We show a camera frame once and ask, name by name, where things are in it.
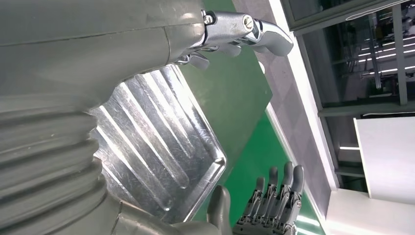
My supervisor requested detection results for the electronic scale with steel tray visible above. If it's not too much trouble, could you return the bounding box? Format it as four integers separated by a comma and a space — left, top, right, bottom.
89, 64, 228, 224

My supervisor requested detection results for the white cabinet panel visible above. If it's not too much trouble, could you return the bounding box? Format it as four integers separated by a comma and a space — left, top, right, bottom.
353, 116, 415, 206

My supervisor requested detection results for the green conveyor belt silver frame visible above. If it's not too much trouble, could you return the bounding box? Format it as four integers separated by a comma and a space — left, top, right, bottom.
193, 103, 326, 235

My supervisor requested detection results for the glass partition metal frame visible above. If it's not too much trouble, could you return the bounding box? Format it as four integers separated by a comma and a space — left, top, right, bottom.
280, 0, 415, 192

